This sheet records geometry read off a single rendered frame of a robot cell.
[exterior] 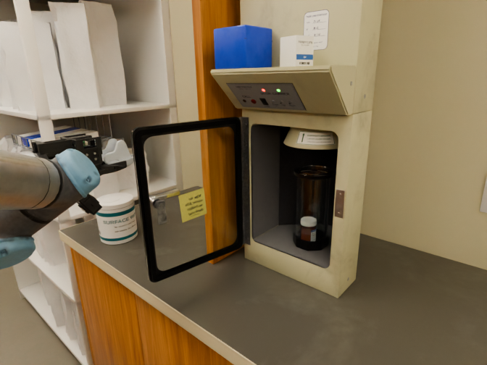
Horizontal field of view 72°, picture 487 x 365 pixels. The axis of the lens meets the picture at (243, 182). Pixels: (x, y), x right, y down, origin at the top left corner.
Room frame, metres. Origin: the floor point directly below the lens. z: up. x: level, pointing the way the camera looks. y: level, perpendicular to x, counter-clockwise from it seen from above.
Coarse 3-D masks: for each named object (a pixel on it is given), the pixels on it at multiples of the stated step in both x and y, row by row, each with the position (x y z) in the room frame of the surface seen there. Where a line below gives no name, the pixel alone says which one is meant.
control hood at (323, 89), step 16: (224, 80) 0.84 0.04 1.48; (240, 80) 0.81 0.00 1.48; (256, 80) 0.78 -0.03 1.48; (272, 80) 0.75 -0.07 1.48; (288, 80) 0.72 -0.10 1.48; (304, 80) 0.70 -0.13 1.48; (320, 80) 0.67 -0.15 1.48; (336, 80) 0.66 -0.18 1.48; (352, 80) 0.72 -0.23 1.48; (304, 96) 0.74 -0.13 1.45; (320, 96) 0.71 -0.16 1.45; (336, 96) 0.68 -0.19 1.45; (352, 96) 0.72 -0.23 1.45; (304, 112) 0.78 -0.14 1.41; (320, 112) 0.75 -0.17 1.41; (336, 112) 0.72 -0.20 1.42; (352, 112) 0.73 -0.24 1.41
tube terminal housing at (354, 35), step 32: (256, 0) 0.90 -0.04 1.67; (288, 0) 0.84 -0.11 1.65; (320, 0) 0.79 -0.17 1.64; (352, 0) 0.74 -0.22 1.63; (288, 32) 0.84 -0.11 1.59; (352, 32) 0.74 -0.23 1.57; (320, 64) 0.78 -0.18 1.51; (352, 64) 0.73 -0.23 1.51; (320, 128) 0.78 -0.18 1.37; (352, 128) 0.73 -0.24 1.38; (352, 160) 0.74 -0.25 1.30; (352, 192) 0.75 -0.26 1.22; (352, 224) 0.77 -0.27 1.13; (256, 256) 0.91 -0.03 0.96; (288, 256) 0.83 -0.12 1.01; (352, 256) 0.78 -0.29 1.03; (320, 288) 0.76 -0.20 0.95
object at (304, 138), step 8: (296, 128) 0.86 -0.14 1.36; (304, 128) 0.84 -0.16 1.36; (288, 136) 0.88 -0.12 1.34; (296, 136) 0.85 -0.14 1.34; (304, 136) 0.83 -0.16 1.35; (312, 136) 0.82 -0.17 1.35; (320, 136) 0.82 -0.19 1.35; (328, 136) 0.82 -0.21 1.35; (336, 136) 0.83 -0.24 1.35; (288, 144) 0.86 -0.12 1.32; (296, 144) 0.84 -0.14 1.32; (304, 144) 0.82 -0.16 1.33; (312, 144) 0.82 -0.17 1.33; (320, 144) 0.81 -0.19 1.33; (328, 144) 0.81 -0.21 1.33; (336, 144) 0.82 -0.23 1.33
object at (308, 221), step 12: (300, 168) 0.91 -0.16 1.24; (312, 168) 0.93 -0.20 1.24; (324, 168) 0.91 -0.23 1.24; (300, 180) 0.87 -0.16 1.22; (312, 180) 0.84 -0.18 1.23; (324, 180) 0.85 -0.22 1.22; (300, 192) 0.87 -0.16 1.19; (312, 192) 0.84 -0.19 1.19; (324, 192) 0.85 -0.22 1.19; (300, 204) 0.86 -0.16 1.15; (312, 204) 0.84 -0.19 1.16; (324, 204) 0.85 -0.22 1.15; (300, 216) 0.86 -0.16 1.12; (312, 216) 0.84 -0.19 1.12; (324, 216) 0.85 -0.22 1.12; (300, 228) 0.86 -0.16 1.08; (312, 228) 0.84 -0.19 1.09; (324, 228) 0.85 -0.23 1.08; (312, 240) 0.84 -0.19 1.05
